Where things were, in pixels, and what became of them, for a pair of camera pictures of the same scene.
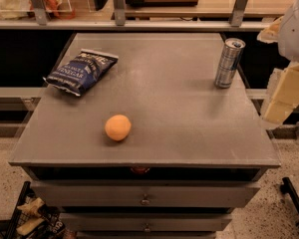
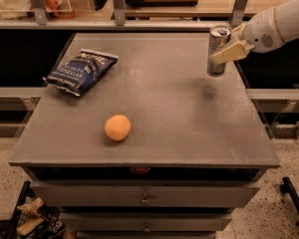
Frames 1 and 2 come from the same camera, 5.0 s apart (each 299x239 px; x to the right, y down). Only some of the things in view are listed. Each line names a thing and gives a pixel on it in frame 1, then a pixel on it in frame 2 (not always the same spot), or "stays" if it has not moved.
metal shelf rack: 44,21 stays
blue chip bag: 81,73 stays
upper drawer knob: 145,201 stays
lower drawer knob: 147,229 stays
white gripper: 295,34 to 261,32
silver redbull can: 229,62 to 219,35
